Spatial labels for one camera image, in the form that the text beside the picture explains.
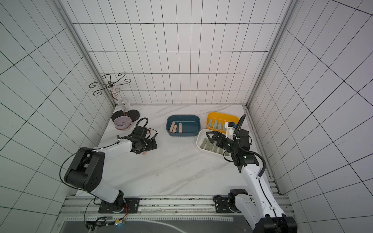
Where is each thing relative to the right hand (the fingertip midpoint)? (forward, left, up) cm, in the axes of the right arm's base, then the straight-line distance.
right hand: (212, 133), depth 78 cm
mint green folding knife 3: (+20, -9, -21) cm, 30 cm away
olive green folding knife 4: (0, -5, -19) cm, 20 cm away
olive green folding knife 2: (+3, +1, -20) cm, 20 cm away
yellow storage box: (+27, -11, -19) cm, 35 cm away
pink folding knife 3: (+16, +21, -18) cm, 32 cm away
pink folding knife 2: (+14, +25, -19) cm, 34 cm away
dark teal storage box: (+19, +13, -20) cm, 31 cm away
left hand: (-2, +39, -19) cm, 44 cm away
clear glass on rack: (+17, +56, +2) cm, 59 cm away
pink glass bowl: (+15, +63, -14) cm, 66 cm away
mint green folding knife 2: (+20, -6, -19) cm, 28 cm away
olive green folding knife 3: (+2, -1, -20) cm, 20 cm away
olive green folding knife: (+4, +3, -20) cm, 21 cm away
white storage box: (+8, +5, -15) cm, 18 cm away
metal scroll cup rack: (+20, +57, +14) cm, 62 cm away
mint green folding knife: (+22, -1, -19) cm, 29 cm away
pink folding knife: (+16, +27, -18) cm, 36 cm away
